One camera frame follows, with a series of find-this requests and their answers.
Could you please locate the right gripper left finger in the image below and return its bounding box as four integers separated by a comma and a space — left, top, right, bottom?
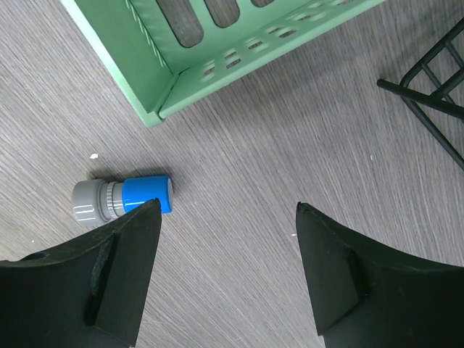
1, 199, 162, 347

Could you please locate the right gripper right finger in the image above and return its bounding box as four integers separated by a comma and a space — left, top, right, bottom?
296, 203, 463, 347

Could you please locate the blue grey bottle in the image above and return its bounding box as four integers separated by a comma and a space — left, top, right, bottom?
71, 175, 173, 228

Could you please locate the green file organizer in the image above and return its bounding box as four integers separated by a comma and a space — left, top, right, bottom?
64, 1, 376, 127

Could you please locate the black wire rack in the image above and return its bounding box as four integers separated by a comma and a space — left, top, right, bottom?
376, 20, 463, 168

